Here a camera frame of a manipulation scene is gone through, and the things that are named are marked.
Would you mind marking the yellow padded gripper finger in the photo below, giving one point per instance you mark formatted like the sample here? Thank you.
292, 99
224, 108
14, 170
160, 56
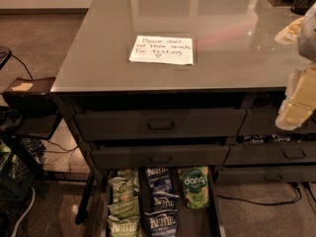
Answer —
300, 99

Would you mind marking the green dang rice chip bag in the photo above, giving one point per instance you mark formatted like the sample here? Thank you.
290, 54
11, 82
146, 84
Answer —
195, 186

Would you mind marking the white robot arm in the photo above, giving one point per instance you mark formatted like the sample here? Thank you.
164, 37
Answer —
303, 32

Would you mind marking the top right dark drawer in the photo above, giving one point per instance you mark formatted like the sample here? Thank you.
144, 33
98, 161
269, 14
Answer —
259, 121

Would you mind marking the dark drawer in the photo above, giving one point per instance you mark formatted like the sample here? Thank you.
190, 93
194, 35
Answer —
272, 153
286, 174
259, 121
159, 156
119, 125

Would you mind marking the middle right dark drawer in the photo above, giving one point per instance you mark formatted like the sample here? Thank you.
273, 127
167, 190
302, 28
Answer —
272, 153

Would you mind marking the dark snack bags in drawer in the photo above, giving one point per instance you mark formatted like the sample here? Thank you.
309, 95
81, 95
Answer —
278, 138

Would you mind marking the bottom right dark drawer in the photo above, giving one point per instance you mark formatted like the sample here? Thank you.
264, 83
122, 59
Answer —
286, 174

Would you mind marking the open bottom left drawer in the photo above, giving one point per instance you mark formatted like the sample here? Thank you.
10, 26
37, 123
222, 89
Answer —
203, 222

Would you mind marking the blue Kettle chip bag back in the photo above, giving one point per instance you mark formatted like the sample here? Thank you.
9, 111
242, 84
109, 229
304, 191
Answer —
159, 180

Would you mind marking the blue kettle chip bag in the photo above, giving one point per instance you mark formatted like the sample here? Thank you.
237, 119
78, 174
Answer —
162, 201
161, 223
159, 180

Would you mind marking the blue Kettle chip bag middle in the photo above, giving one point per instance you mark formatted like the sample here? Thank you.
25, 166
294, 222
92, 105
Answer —
162, 201

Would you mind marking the blue Kettle chip bag front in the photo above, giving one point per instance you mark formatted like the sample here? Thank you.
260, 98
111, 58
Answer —
161, 223

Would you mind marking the middle left dark drawer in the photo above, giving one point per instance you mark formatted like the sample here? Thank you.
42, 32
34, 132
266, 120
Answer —
159, 156

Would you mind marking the top left dark drawer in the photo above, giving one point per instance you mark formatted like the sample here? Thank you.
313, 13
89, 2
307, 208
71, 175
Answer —
119, 125

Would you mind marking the green Kettle chip bag back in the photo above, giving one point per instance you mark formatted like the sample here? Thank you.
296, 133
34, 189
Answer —
125, 185

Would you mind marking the green kettle chip bag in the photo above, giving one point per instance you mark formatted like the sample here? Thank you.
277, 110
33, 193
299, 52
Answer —
126, 227
125, 209
125, 185

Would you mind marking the green Kettle chip bag middle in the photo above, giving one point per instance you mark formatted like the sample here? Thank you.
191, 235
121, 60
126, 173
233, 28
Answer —
125, 209

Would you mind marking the green Kettle chip bag front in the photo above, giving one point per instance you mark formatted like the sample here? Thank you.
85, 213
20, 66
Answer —
126, 227

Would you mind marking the white handwritten paper note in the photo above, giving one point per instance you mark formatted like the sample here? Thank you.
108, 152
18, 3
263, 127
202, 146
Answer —
165, 50

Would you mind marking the dark side table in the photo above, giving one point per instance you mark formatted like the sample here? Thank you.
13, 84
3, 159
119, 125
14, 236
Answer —
32, 98

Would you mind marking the dark crate with green items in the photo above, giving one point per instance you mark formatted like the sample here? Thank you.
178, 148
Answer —
19, 163

